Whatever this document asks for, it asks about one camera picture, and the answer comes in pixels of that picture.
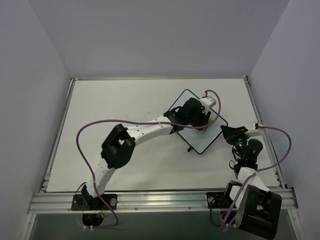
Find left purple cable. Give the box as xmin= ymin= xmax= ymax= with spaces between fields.
xmin=75 ymin=89 xmax=222 ymax=230

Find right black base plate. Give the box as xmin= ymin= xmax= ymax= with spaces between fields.
xmin=206 ymin=191 xmax=233 ymax=209

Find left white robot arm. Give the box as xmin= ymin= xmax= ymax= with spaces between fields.
xmin=81 ymin=97 xmax=216 ymax=210

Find right thin black cable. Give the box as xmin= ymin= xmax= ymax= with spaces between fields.
xmin=228 ymin=147 xmax=241 ymax=173

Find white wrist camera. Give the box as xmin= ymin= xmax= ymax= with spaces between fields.
xmin=245 ymin=122 xmax=265 ymax=138
xmin=199 ymin=91 xmax=217 ymax=112

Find aluminium front rail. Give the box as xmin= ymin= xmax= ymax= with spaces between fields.
xmin=26 ymin=191 xmax=300 ymax=215

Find small black-framed whiteboard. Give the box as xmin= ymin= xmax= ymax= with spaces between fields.
xmin=169 ymin=89 xmax=228 ymax=155

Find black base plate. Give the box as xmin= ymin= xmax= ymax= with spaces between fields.
xmin=206 ymin=191 xmax=233 ymax=209
xmin=70 ymin=194 xmax=118 ymax=211

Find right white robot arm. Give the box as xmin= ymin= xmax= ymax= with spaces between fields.
xmin=220 ymin=124 xmax=282 ymax=240

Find yellow bone-shaped eraser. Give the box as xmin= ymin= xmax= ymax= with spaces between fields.
xmin=201 ymin=118 xmax=213 ymax=132

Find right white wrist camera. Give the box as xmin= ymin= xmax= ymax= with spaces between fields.
xmin=245 ymin=122 xmax=265 ymax=138

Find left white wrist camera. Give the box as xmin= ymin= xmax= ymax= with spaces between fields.
xmin=199 ymin=91 xmax=217 ymax=112

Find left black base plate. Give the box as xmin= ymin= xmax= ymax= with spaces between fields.
xmin=70 ymin=194 xmax=118 ymax=211

